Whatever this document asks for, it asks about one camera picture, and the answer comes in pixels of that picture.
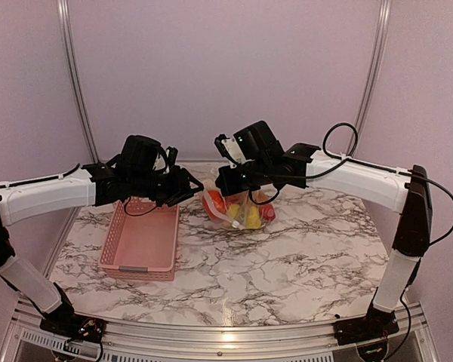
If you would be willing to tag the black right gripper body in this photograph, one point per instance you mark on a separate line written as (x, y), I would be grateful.
(257, 175)

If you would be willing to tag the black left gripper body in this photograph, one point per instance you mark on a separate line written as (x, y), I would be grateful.
(145, 185)

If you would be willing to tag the clear zip top bag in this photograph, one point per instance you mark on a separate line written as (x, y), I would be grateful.
(224, 221)

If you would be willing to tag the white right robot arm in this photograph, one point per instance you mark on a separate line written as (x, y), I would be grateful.
(406, 194)

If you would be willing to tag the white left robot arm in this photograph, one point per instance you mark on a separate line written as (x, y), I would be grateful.
(33, 206)

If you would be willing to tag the orange fake pumpkin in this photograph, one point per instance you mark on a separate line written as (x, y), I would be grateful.
(217, 200)

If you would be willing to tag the red fake apple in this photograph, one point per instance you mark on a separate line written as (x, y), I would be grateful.
(267, 212)

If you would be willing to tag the pink perforated plastic basket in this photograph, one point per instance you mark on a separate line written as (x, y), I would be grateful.
(141, 242)

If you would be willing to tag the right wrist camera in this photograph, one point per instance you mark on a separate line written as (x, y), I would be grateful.
(230, 150)

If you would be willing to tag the left aluminium frame post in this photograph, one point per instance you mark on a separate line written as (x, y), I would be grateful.
(73, 70)

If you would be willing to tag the aluminium frame post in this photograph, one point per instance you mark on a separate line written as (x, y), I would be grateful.
(377, 55)
(73, 70)

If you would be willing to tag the right aluminium frame post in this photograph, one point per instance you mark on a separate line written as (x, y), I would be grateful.
(377, 55)

